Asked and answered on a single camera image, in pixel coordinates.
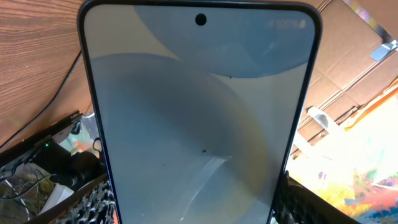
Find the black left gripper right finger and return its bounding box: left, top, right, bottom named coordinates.
left=271, top=171, right=359, bottom=224

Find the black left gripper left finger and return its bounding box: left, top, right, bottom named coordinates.
left=27, top=174, right=116, bottom=224

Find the Samsung Galaxy S24+ smartphone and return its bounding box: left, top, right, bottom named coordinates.
left=77, top=1, right=322, bottom=223

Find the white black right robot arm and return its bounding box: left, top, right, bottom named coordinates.
left=1, top=111, right=106, bottom=190

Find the black USB charging cable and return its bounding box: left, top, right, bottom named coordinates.
left=0, top=51, right=82, bottom=149

